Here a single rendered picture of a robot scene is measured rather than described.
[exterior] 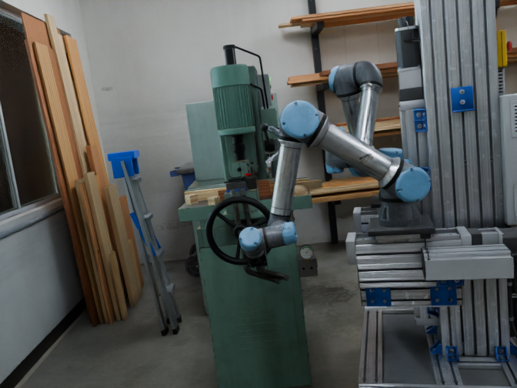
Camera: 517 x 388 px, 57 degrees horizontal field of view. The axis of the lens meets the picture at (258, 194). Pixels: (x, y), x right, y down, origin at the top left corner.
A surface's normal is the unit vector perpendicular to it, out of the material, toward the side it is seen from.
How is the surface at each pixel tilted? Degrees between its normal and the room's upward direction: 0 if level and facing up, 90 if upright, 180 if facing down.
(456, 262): 90
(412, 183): 95
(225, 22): 90
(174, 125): 90
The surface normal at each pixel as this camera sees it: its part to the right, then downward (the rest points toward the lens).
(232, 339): -0.05, 0.15
